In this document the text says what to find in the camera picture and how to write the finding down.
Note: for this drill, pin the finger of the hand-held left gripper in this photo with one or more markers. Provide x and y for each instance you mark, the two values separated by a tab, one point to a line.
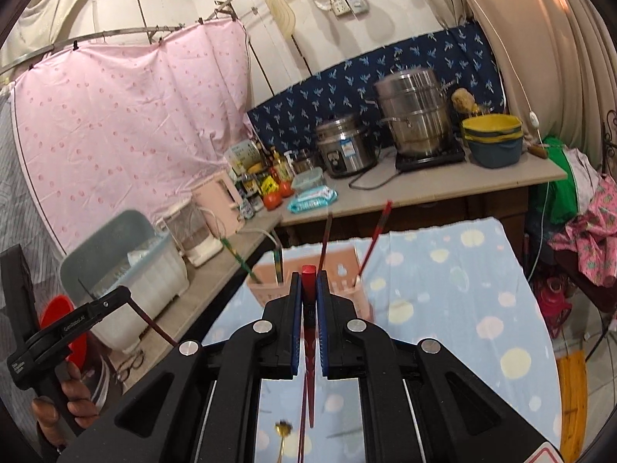
111	301

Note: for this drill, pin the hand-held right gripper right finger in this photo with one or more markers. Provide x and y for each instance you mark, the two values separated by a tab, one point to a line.
322	328

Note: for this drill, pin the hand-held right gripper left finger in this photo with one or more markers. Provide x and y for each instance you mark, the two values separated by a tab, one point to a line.
296	328

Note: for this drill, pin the red chopstick with black bands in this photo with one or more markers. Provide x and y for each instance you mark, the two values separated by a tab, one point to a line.
308	347
376	236

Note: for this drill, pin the dark red chopstick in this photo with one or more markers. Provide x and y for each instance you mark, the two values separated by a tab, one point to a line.
326	238
154	326

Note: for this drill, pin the pink perforated utensil holder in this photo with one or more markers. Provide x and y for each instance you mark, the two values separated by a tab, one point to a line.
344	279

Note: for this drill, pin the green chopstick with gold band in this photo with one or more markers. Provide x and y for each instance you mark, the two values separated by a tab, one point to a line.
277	265
241	260

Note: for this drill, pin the dark purple chopstick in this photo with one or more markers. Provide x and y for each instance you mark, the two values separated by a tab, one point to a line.
301	429

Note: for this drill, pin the person's left hand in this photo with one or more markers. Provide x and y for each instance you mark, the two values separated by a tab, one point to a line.
79	405

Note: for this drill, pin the white dish rack with lid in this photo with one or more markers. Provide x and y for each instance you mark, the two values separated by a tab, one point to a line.
144	289

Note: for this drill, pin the red plastic basin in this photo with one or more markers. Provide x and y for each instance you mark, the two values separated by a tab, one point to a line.
55	311

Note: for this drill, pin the black-framed eyeglasses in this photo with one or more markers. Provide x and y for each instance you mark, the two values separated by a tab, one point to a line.
130	369

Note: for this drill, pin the wooden side counter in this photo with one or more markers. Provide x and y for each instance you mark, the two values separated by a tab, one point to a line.
217	279

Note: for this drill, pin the gold flower-shaped spoon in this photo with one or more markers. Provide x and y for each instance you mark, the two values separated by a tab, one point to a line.
283	427

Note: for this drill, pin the white kitchen appliance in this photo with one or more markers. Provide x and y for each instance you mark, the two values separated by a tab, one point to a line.
193	236

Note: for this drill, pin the blue wet wipes pack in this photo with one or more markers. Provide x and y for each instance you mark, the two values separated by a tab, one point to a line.
313	200

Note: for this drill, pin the red tomato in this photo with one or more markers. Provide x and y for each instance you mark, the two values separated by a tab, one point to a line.
286	189
272	200

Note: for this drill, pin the blue dotted tablecloth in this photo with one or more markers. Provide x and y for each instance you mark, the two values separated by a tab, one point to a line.
458	323

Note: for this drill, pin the pink electric kettle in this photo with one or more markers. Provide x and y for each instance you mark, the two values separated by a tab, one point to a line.
217	202

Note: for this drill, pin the clear food container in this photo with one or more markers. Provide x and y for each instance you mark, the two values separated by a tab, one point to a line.
308	179

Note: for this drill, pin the grey striped cloth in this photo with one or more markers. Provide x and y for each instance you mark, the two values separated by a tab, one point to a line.
24	178

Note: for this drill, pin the yellow-label sauce bottle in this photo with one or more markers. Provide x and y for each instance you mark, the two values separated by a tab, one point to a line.
280	169

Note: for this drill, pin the beige kitchen counter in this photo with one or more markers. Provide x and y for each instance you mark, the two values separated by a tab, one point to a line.
409	188

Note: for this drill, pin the pink dotted curtain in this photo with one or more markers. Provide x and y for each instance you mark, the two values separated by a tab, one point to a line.
120	130

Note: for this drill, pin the steel rice cooker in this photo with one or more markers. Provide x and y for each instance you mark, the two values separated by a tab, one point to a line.
344	149

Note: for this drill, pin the black induction cooker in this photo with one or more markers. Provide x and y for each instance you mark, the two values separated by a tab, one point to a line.
450	158

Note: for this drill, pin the steel steamer pot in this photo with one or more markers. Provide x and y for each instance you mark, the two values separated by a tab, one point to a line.
414	115

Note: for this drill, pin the blue basin with yellow rim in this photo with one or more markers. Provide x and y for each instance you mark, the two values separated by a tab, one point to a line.
491	128
496	154

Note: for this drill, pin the navy floral cloth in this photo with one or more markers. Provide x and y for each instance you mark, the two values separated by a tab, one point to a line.
337	82

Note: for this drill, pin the yellow board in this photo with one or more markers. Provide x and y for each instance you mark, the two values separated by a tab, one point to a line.
573	395

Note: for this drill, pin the brown loofah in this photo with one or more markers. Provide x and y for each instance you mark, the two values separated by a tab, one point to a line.
465	101

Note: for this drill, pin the green cloth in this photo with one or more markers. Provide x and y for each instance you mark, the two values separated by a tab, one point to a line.
561	188

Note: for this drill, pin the pink floral cloth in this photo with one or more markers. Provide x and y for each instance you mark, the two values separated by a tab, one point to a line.
588	236

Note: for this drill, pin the beige curtain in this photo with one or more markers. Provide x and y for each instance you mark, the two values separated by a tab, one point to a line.
554	33

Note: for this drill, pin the metal curtain rail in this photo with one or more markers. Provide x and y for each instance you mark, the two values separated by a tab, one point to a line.
120	33

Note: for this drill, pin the white wall socket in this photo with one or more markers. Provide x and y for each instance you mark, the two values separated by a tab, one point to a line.
352	6

